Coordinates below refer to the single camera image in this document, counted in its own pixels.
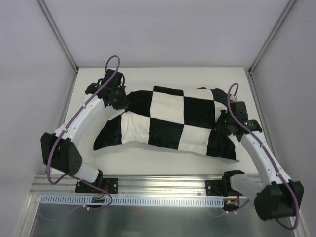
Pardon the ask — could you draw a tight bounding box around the white slotted cable duct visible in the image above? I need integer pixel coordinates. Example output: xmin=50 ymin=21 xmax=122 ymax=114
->
xmin=40 ymin=195 xmax=224 ymax=208

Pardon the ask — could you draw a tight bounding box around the left aluminium frame post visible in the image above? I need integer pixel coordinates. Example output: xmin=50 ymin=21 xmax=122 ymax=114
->
xmin=36 ymin=0 xmax=78 ymax=73

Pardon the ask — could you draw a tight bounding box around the aluminium frame post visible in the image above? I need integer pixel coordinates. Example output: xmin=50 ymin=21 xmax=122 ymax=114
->
xmin=248 ymin=0 xmax=297 ymax=74
xmin=36 ymin=0 xmax=78 ymax=73

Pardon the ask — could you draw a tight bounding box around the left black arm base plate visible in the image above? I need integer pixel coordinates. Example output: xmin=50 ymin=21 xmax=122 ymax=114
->
xmin=75 ymin=177 xmax=119 ymax=194

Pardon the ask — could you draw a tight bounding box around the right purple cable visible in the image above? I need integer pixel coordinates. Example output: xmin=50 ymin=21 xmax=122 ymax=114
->
xmin=227 ymin=83 xmax=300 ymax=230

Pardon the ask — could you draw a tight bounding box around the aluminium mounting rail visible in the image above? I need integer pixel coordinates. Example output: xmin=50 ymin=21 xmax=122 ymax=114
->
xmin=30 ymin=175 xmax=222 ymax=198

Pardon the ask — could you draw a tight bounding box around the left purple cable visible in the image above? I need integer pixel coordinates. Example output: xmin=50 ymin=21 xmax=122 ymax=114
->
xmin=45 ymin=55 xmax=121 ymax=185

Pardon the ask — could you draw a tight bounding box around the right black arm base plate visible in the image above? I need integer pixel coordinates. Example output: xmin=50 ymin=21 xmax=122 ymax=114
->
xmin=205 ymin=180 xmax=243 ymax=197

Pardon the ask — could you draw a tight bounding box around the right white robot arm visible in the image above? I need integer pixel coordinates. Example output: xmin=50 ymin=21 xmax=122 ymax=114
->
xmin=213 ymin=101 xmax=304 ymax=221

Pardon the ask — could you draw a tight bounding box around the right aluminium frame post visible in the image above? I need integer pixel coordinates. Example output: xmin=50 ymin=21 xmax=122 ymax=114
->
xmin=248 ymin=0 xmax=297 ymax=74

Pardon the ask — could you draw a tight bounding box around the purple cable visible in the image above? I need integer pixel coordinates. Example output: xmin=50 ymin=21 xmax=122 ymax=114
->
xmin=227 ymin=83 xmax=300 ymax=230
xmin=45 ymin=55 xmax=121 ymax=185

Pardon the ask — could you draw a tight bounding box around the black white checkered pillowcase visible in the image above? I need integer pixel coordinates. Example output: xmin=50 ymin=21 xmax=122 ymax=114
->
xmin=93 ymin=86 xmax=237 ymax=160

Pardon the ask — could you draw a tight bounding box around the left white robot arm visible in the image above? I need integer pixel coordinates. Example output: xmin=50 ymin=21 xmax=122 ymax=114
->
xmin=40 ymin=69 xmax=129 ymax=193

